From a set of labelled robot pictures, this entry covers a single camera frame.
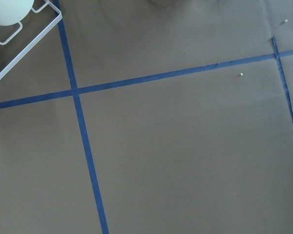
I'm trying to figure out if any white cup in rack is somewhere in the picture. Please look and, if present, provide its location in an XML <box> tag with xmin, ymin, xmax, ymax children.
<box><xmin>0</xmin><ymin>0</ymin><xmax>34</xmax><ymax>26</ymax></box>

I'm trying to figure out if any white wire cup rack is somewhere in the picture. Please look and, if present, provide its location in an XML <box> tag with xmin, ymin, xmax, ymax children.
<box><xmin>0</xmin><ymin>0</ymin><xmax>63</xmax><ymax>81</ymax></box>

